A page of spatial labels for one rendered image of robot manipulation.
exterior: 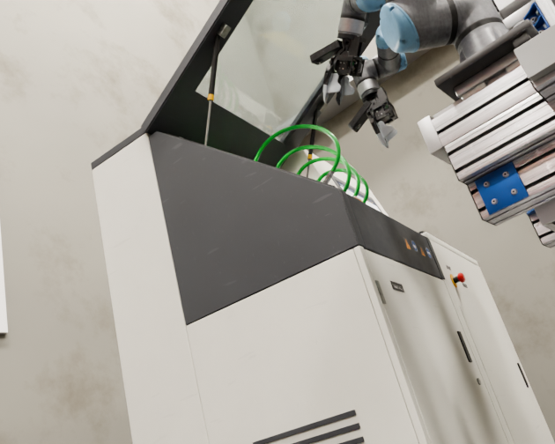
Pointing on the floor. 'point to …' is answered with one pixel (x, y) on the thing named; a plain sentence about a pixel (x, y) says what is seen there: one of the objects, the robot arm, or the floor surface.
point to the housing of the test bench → (146, 299)
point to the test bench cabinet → (308, 364)
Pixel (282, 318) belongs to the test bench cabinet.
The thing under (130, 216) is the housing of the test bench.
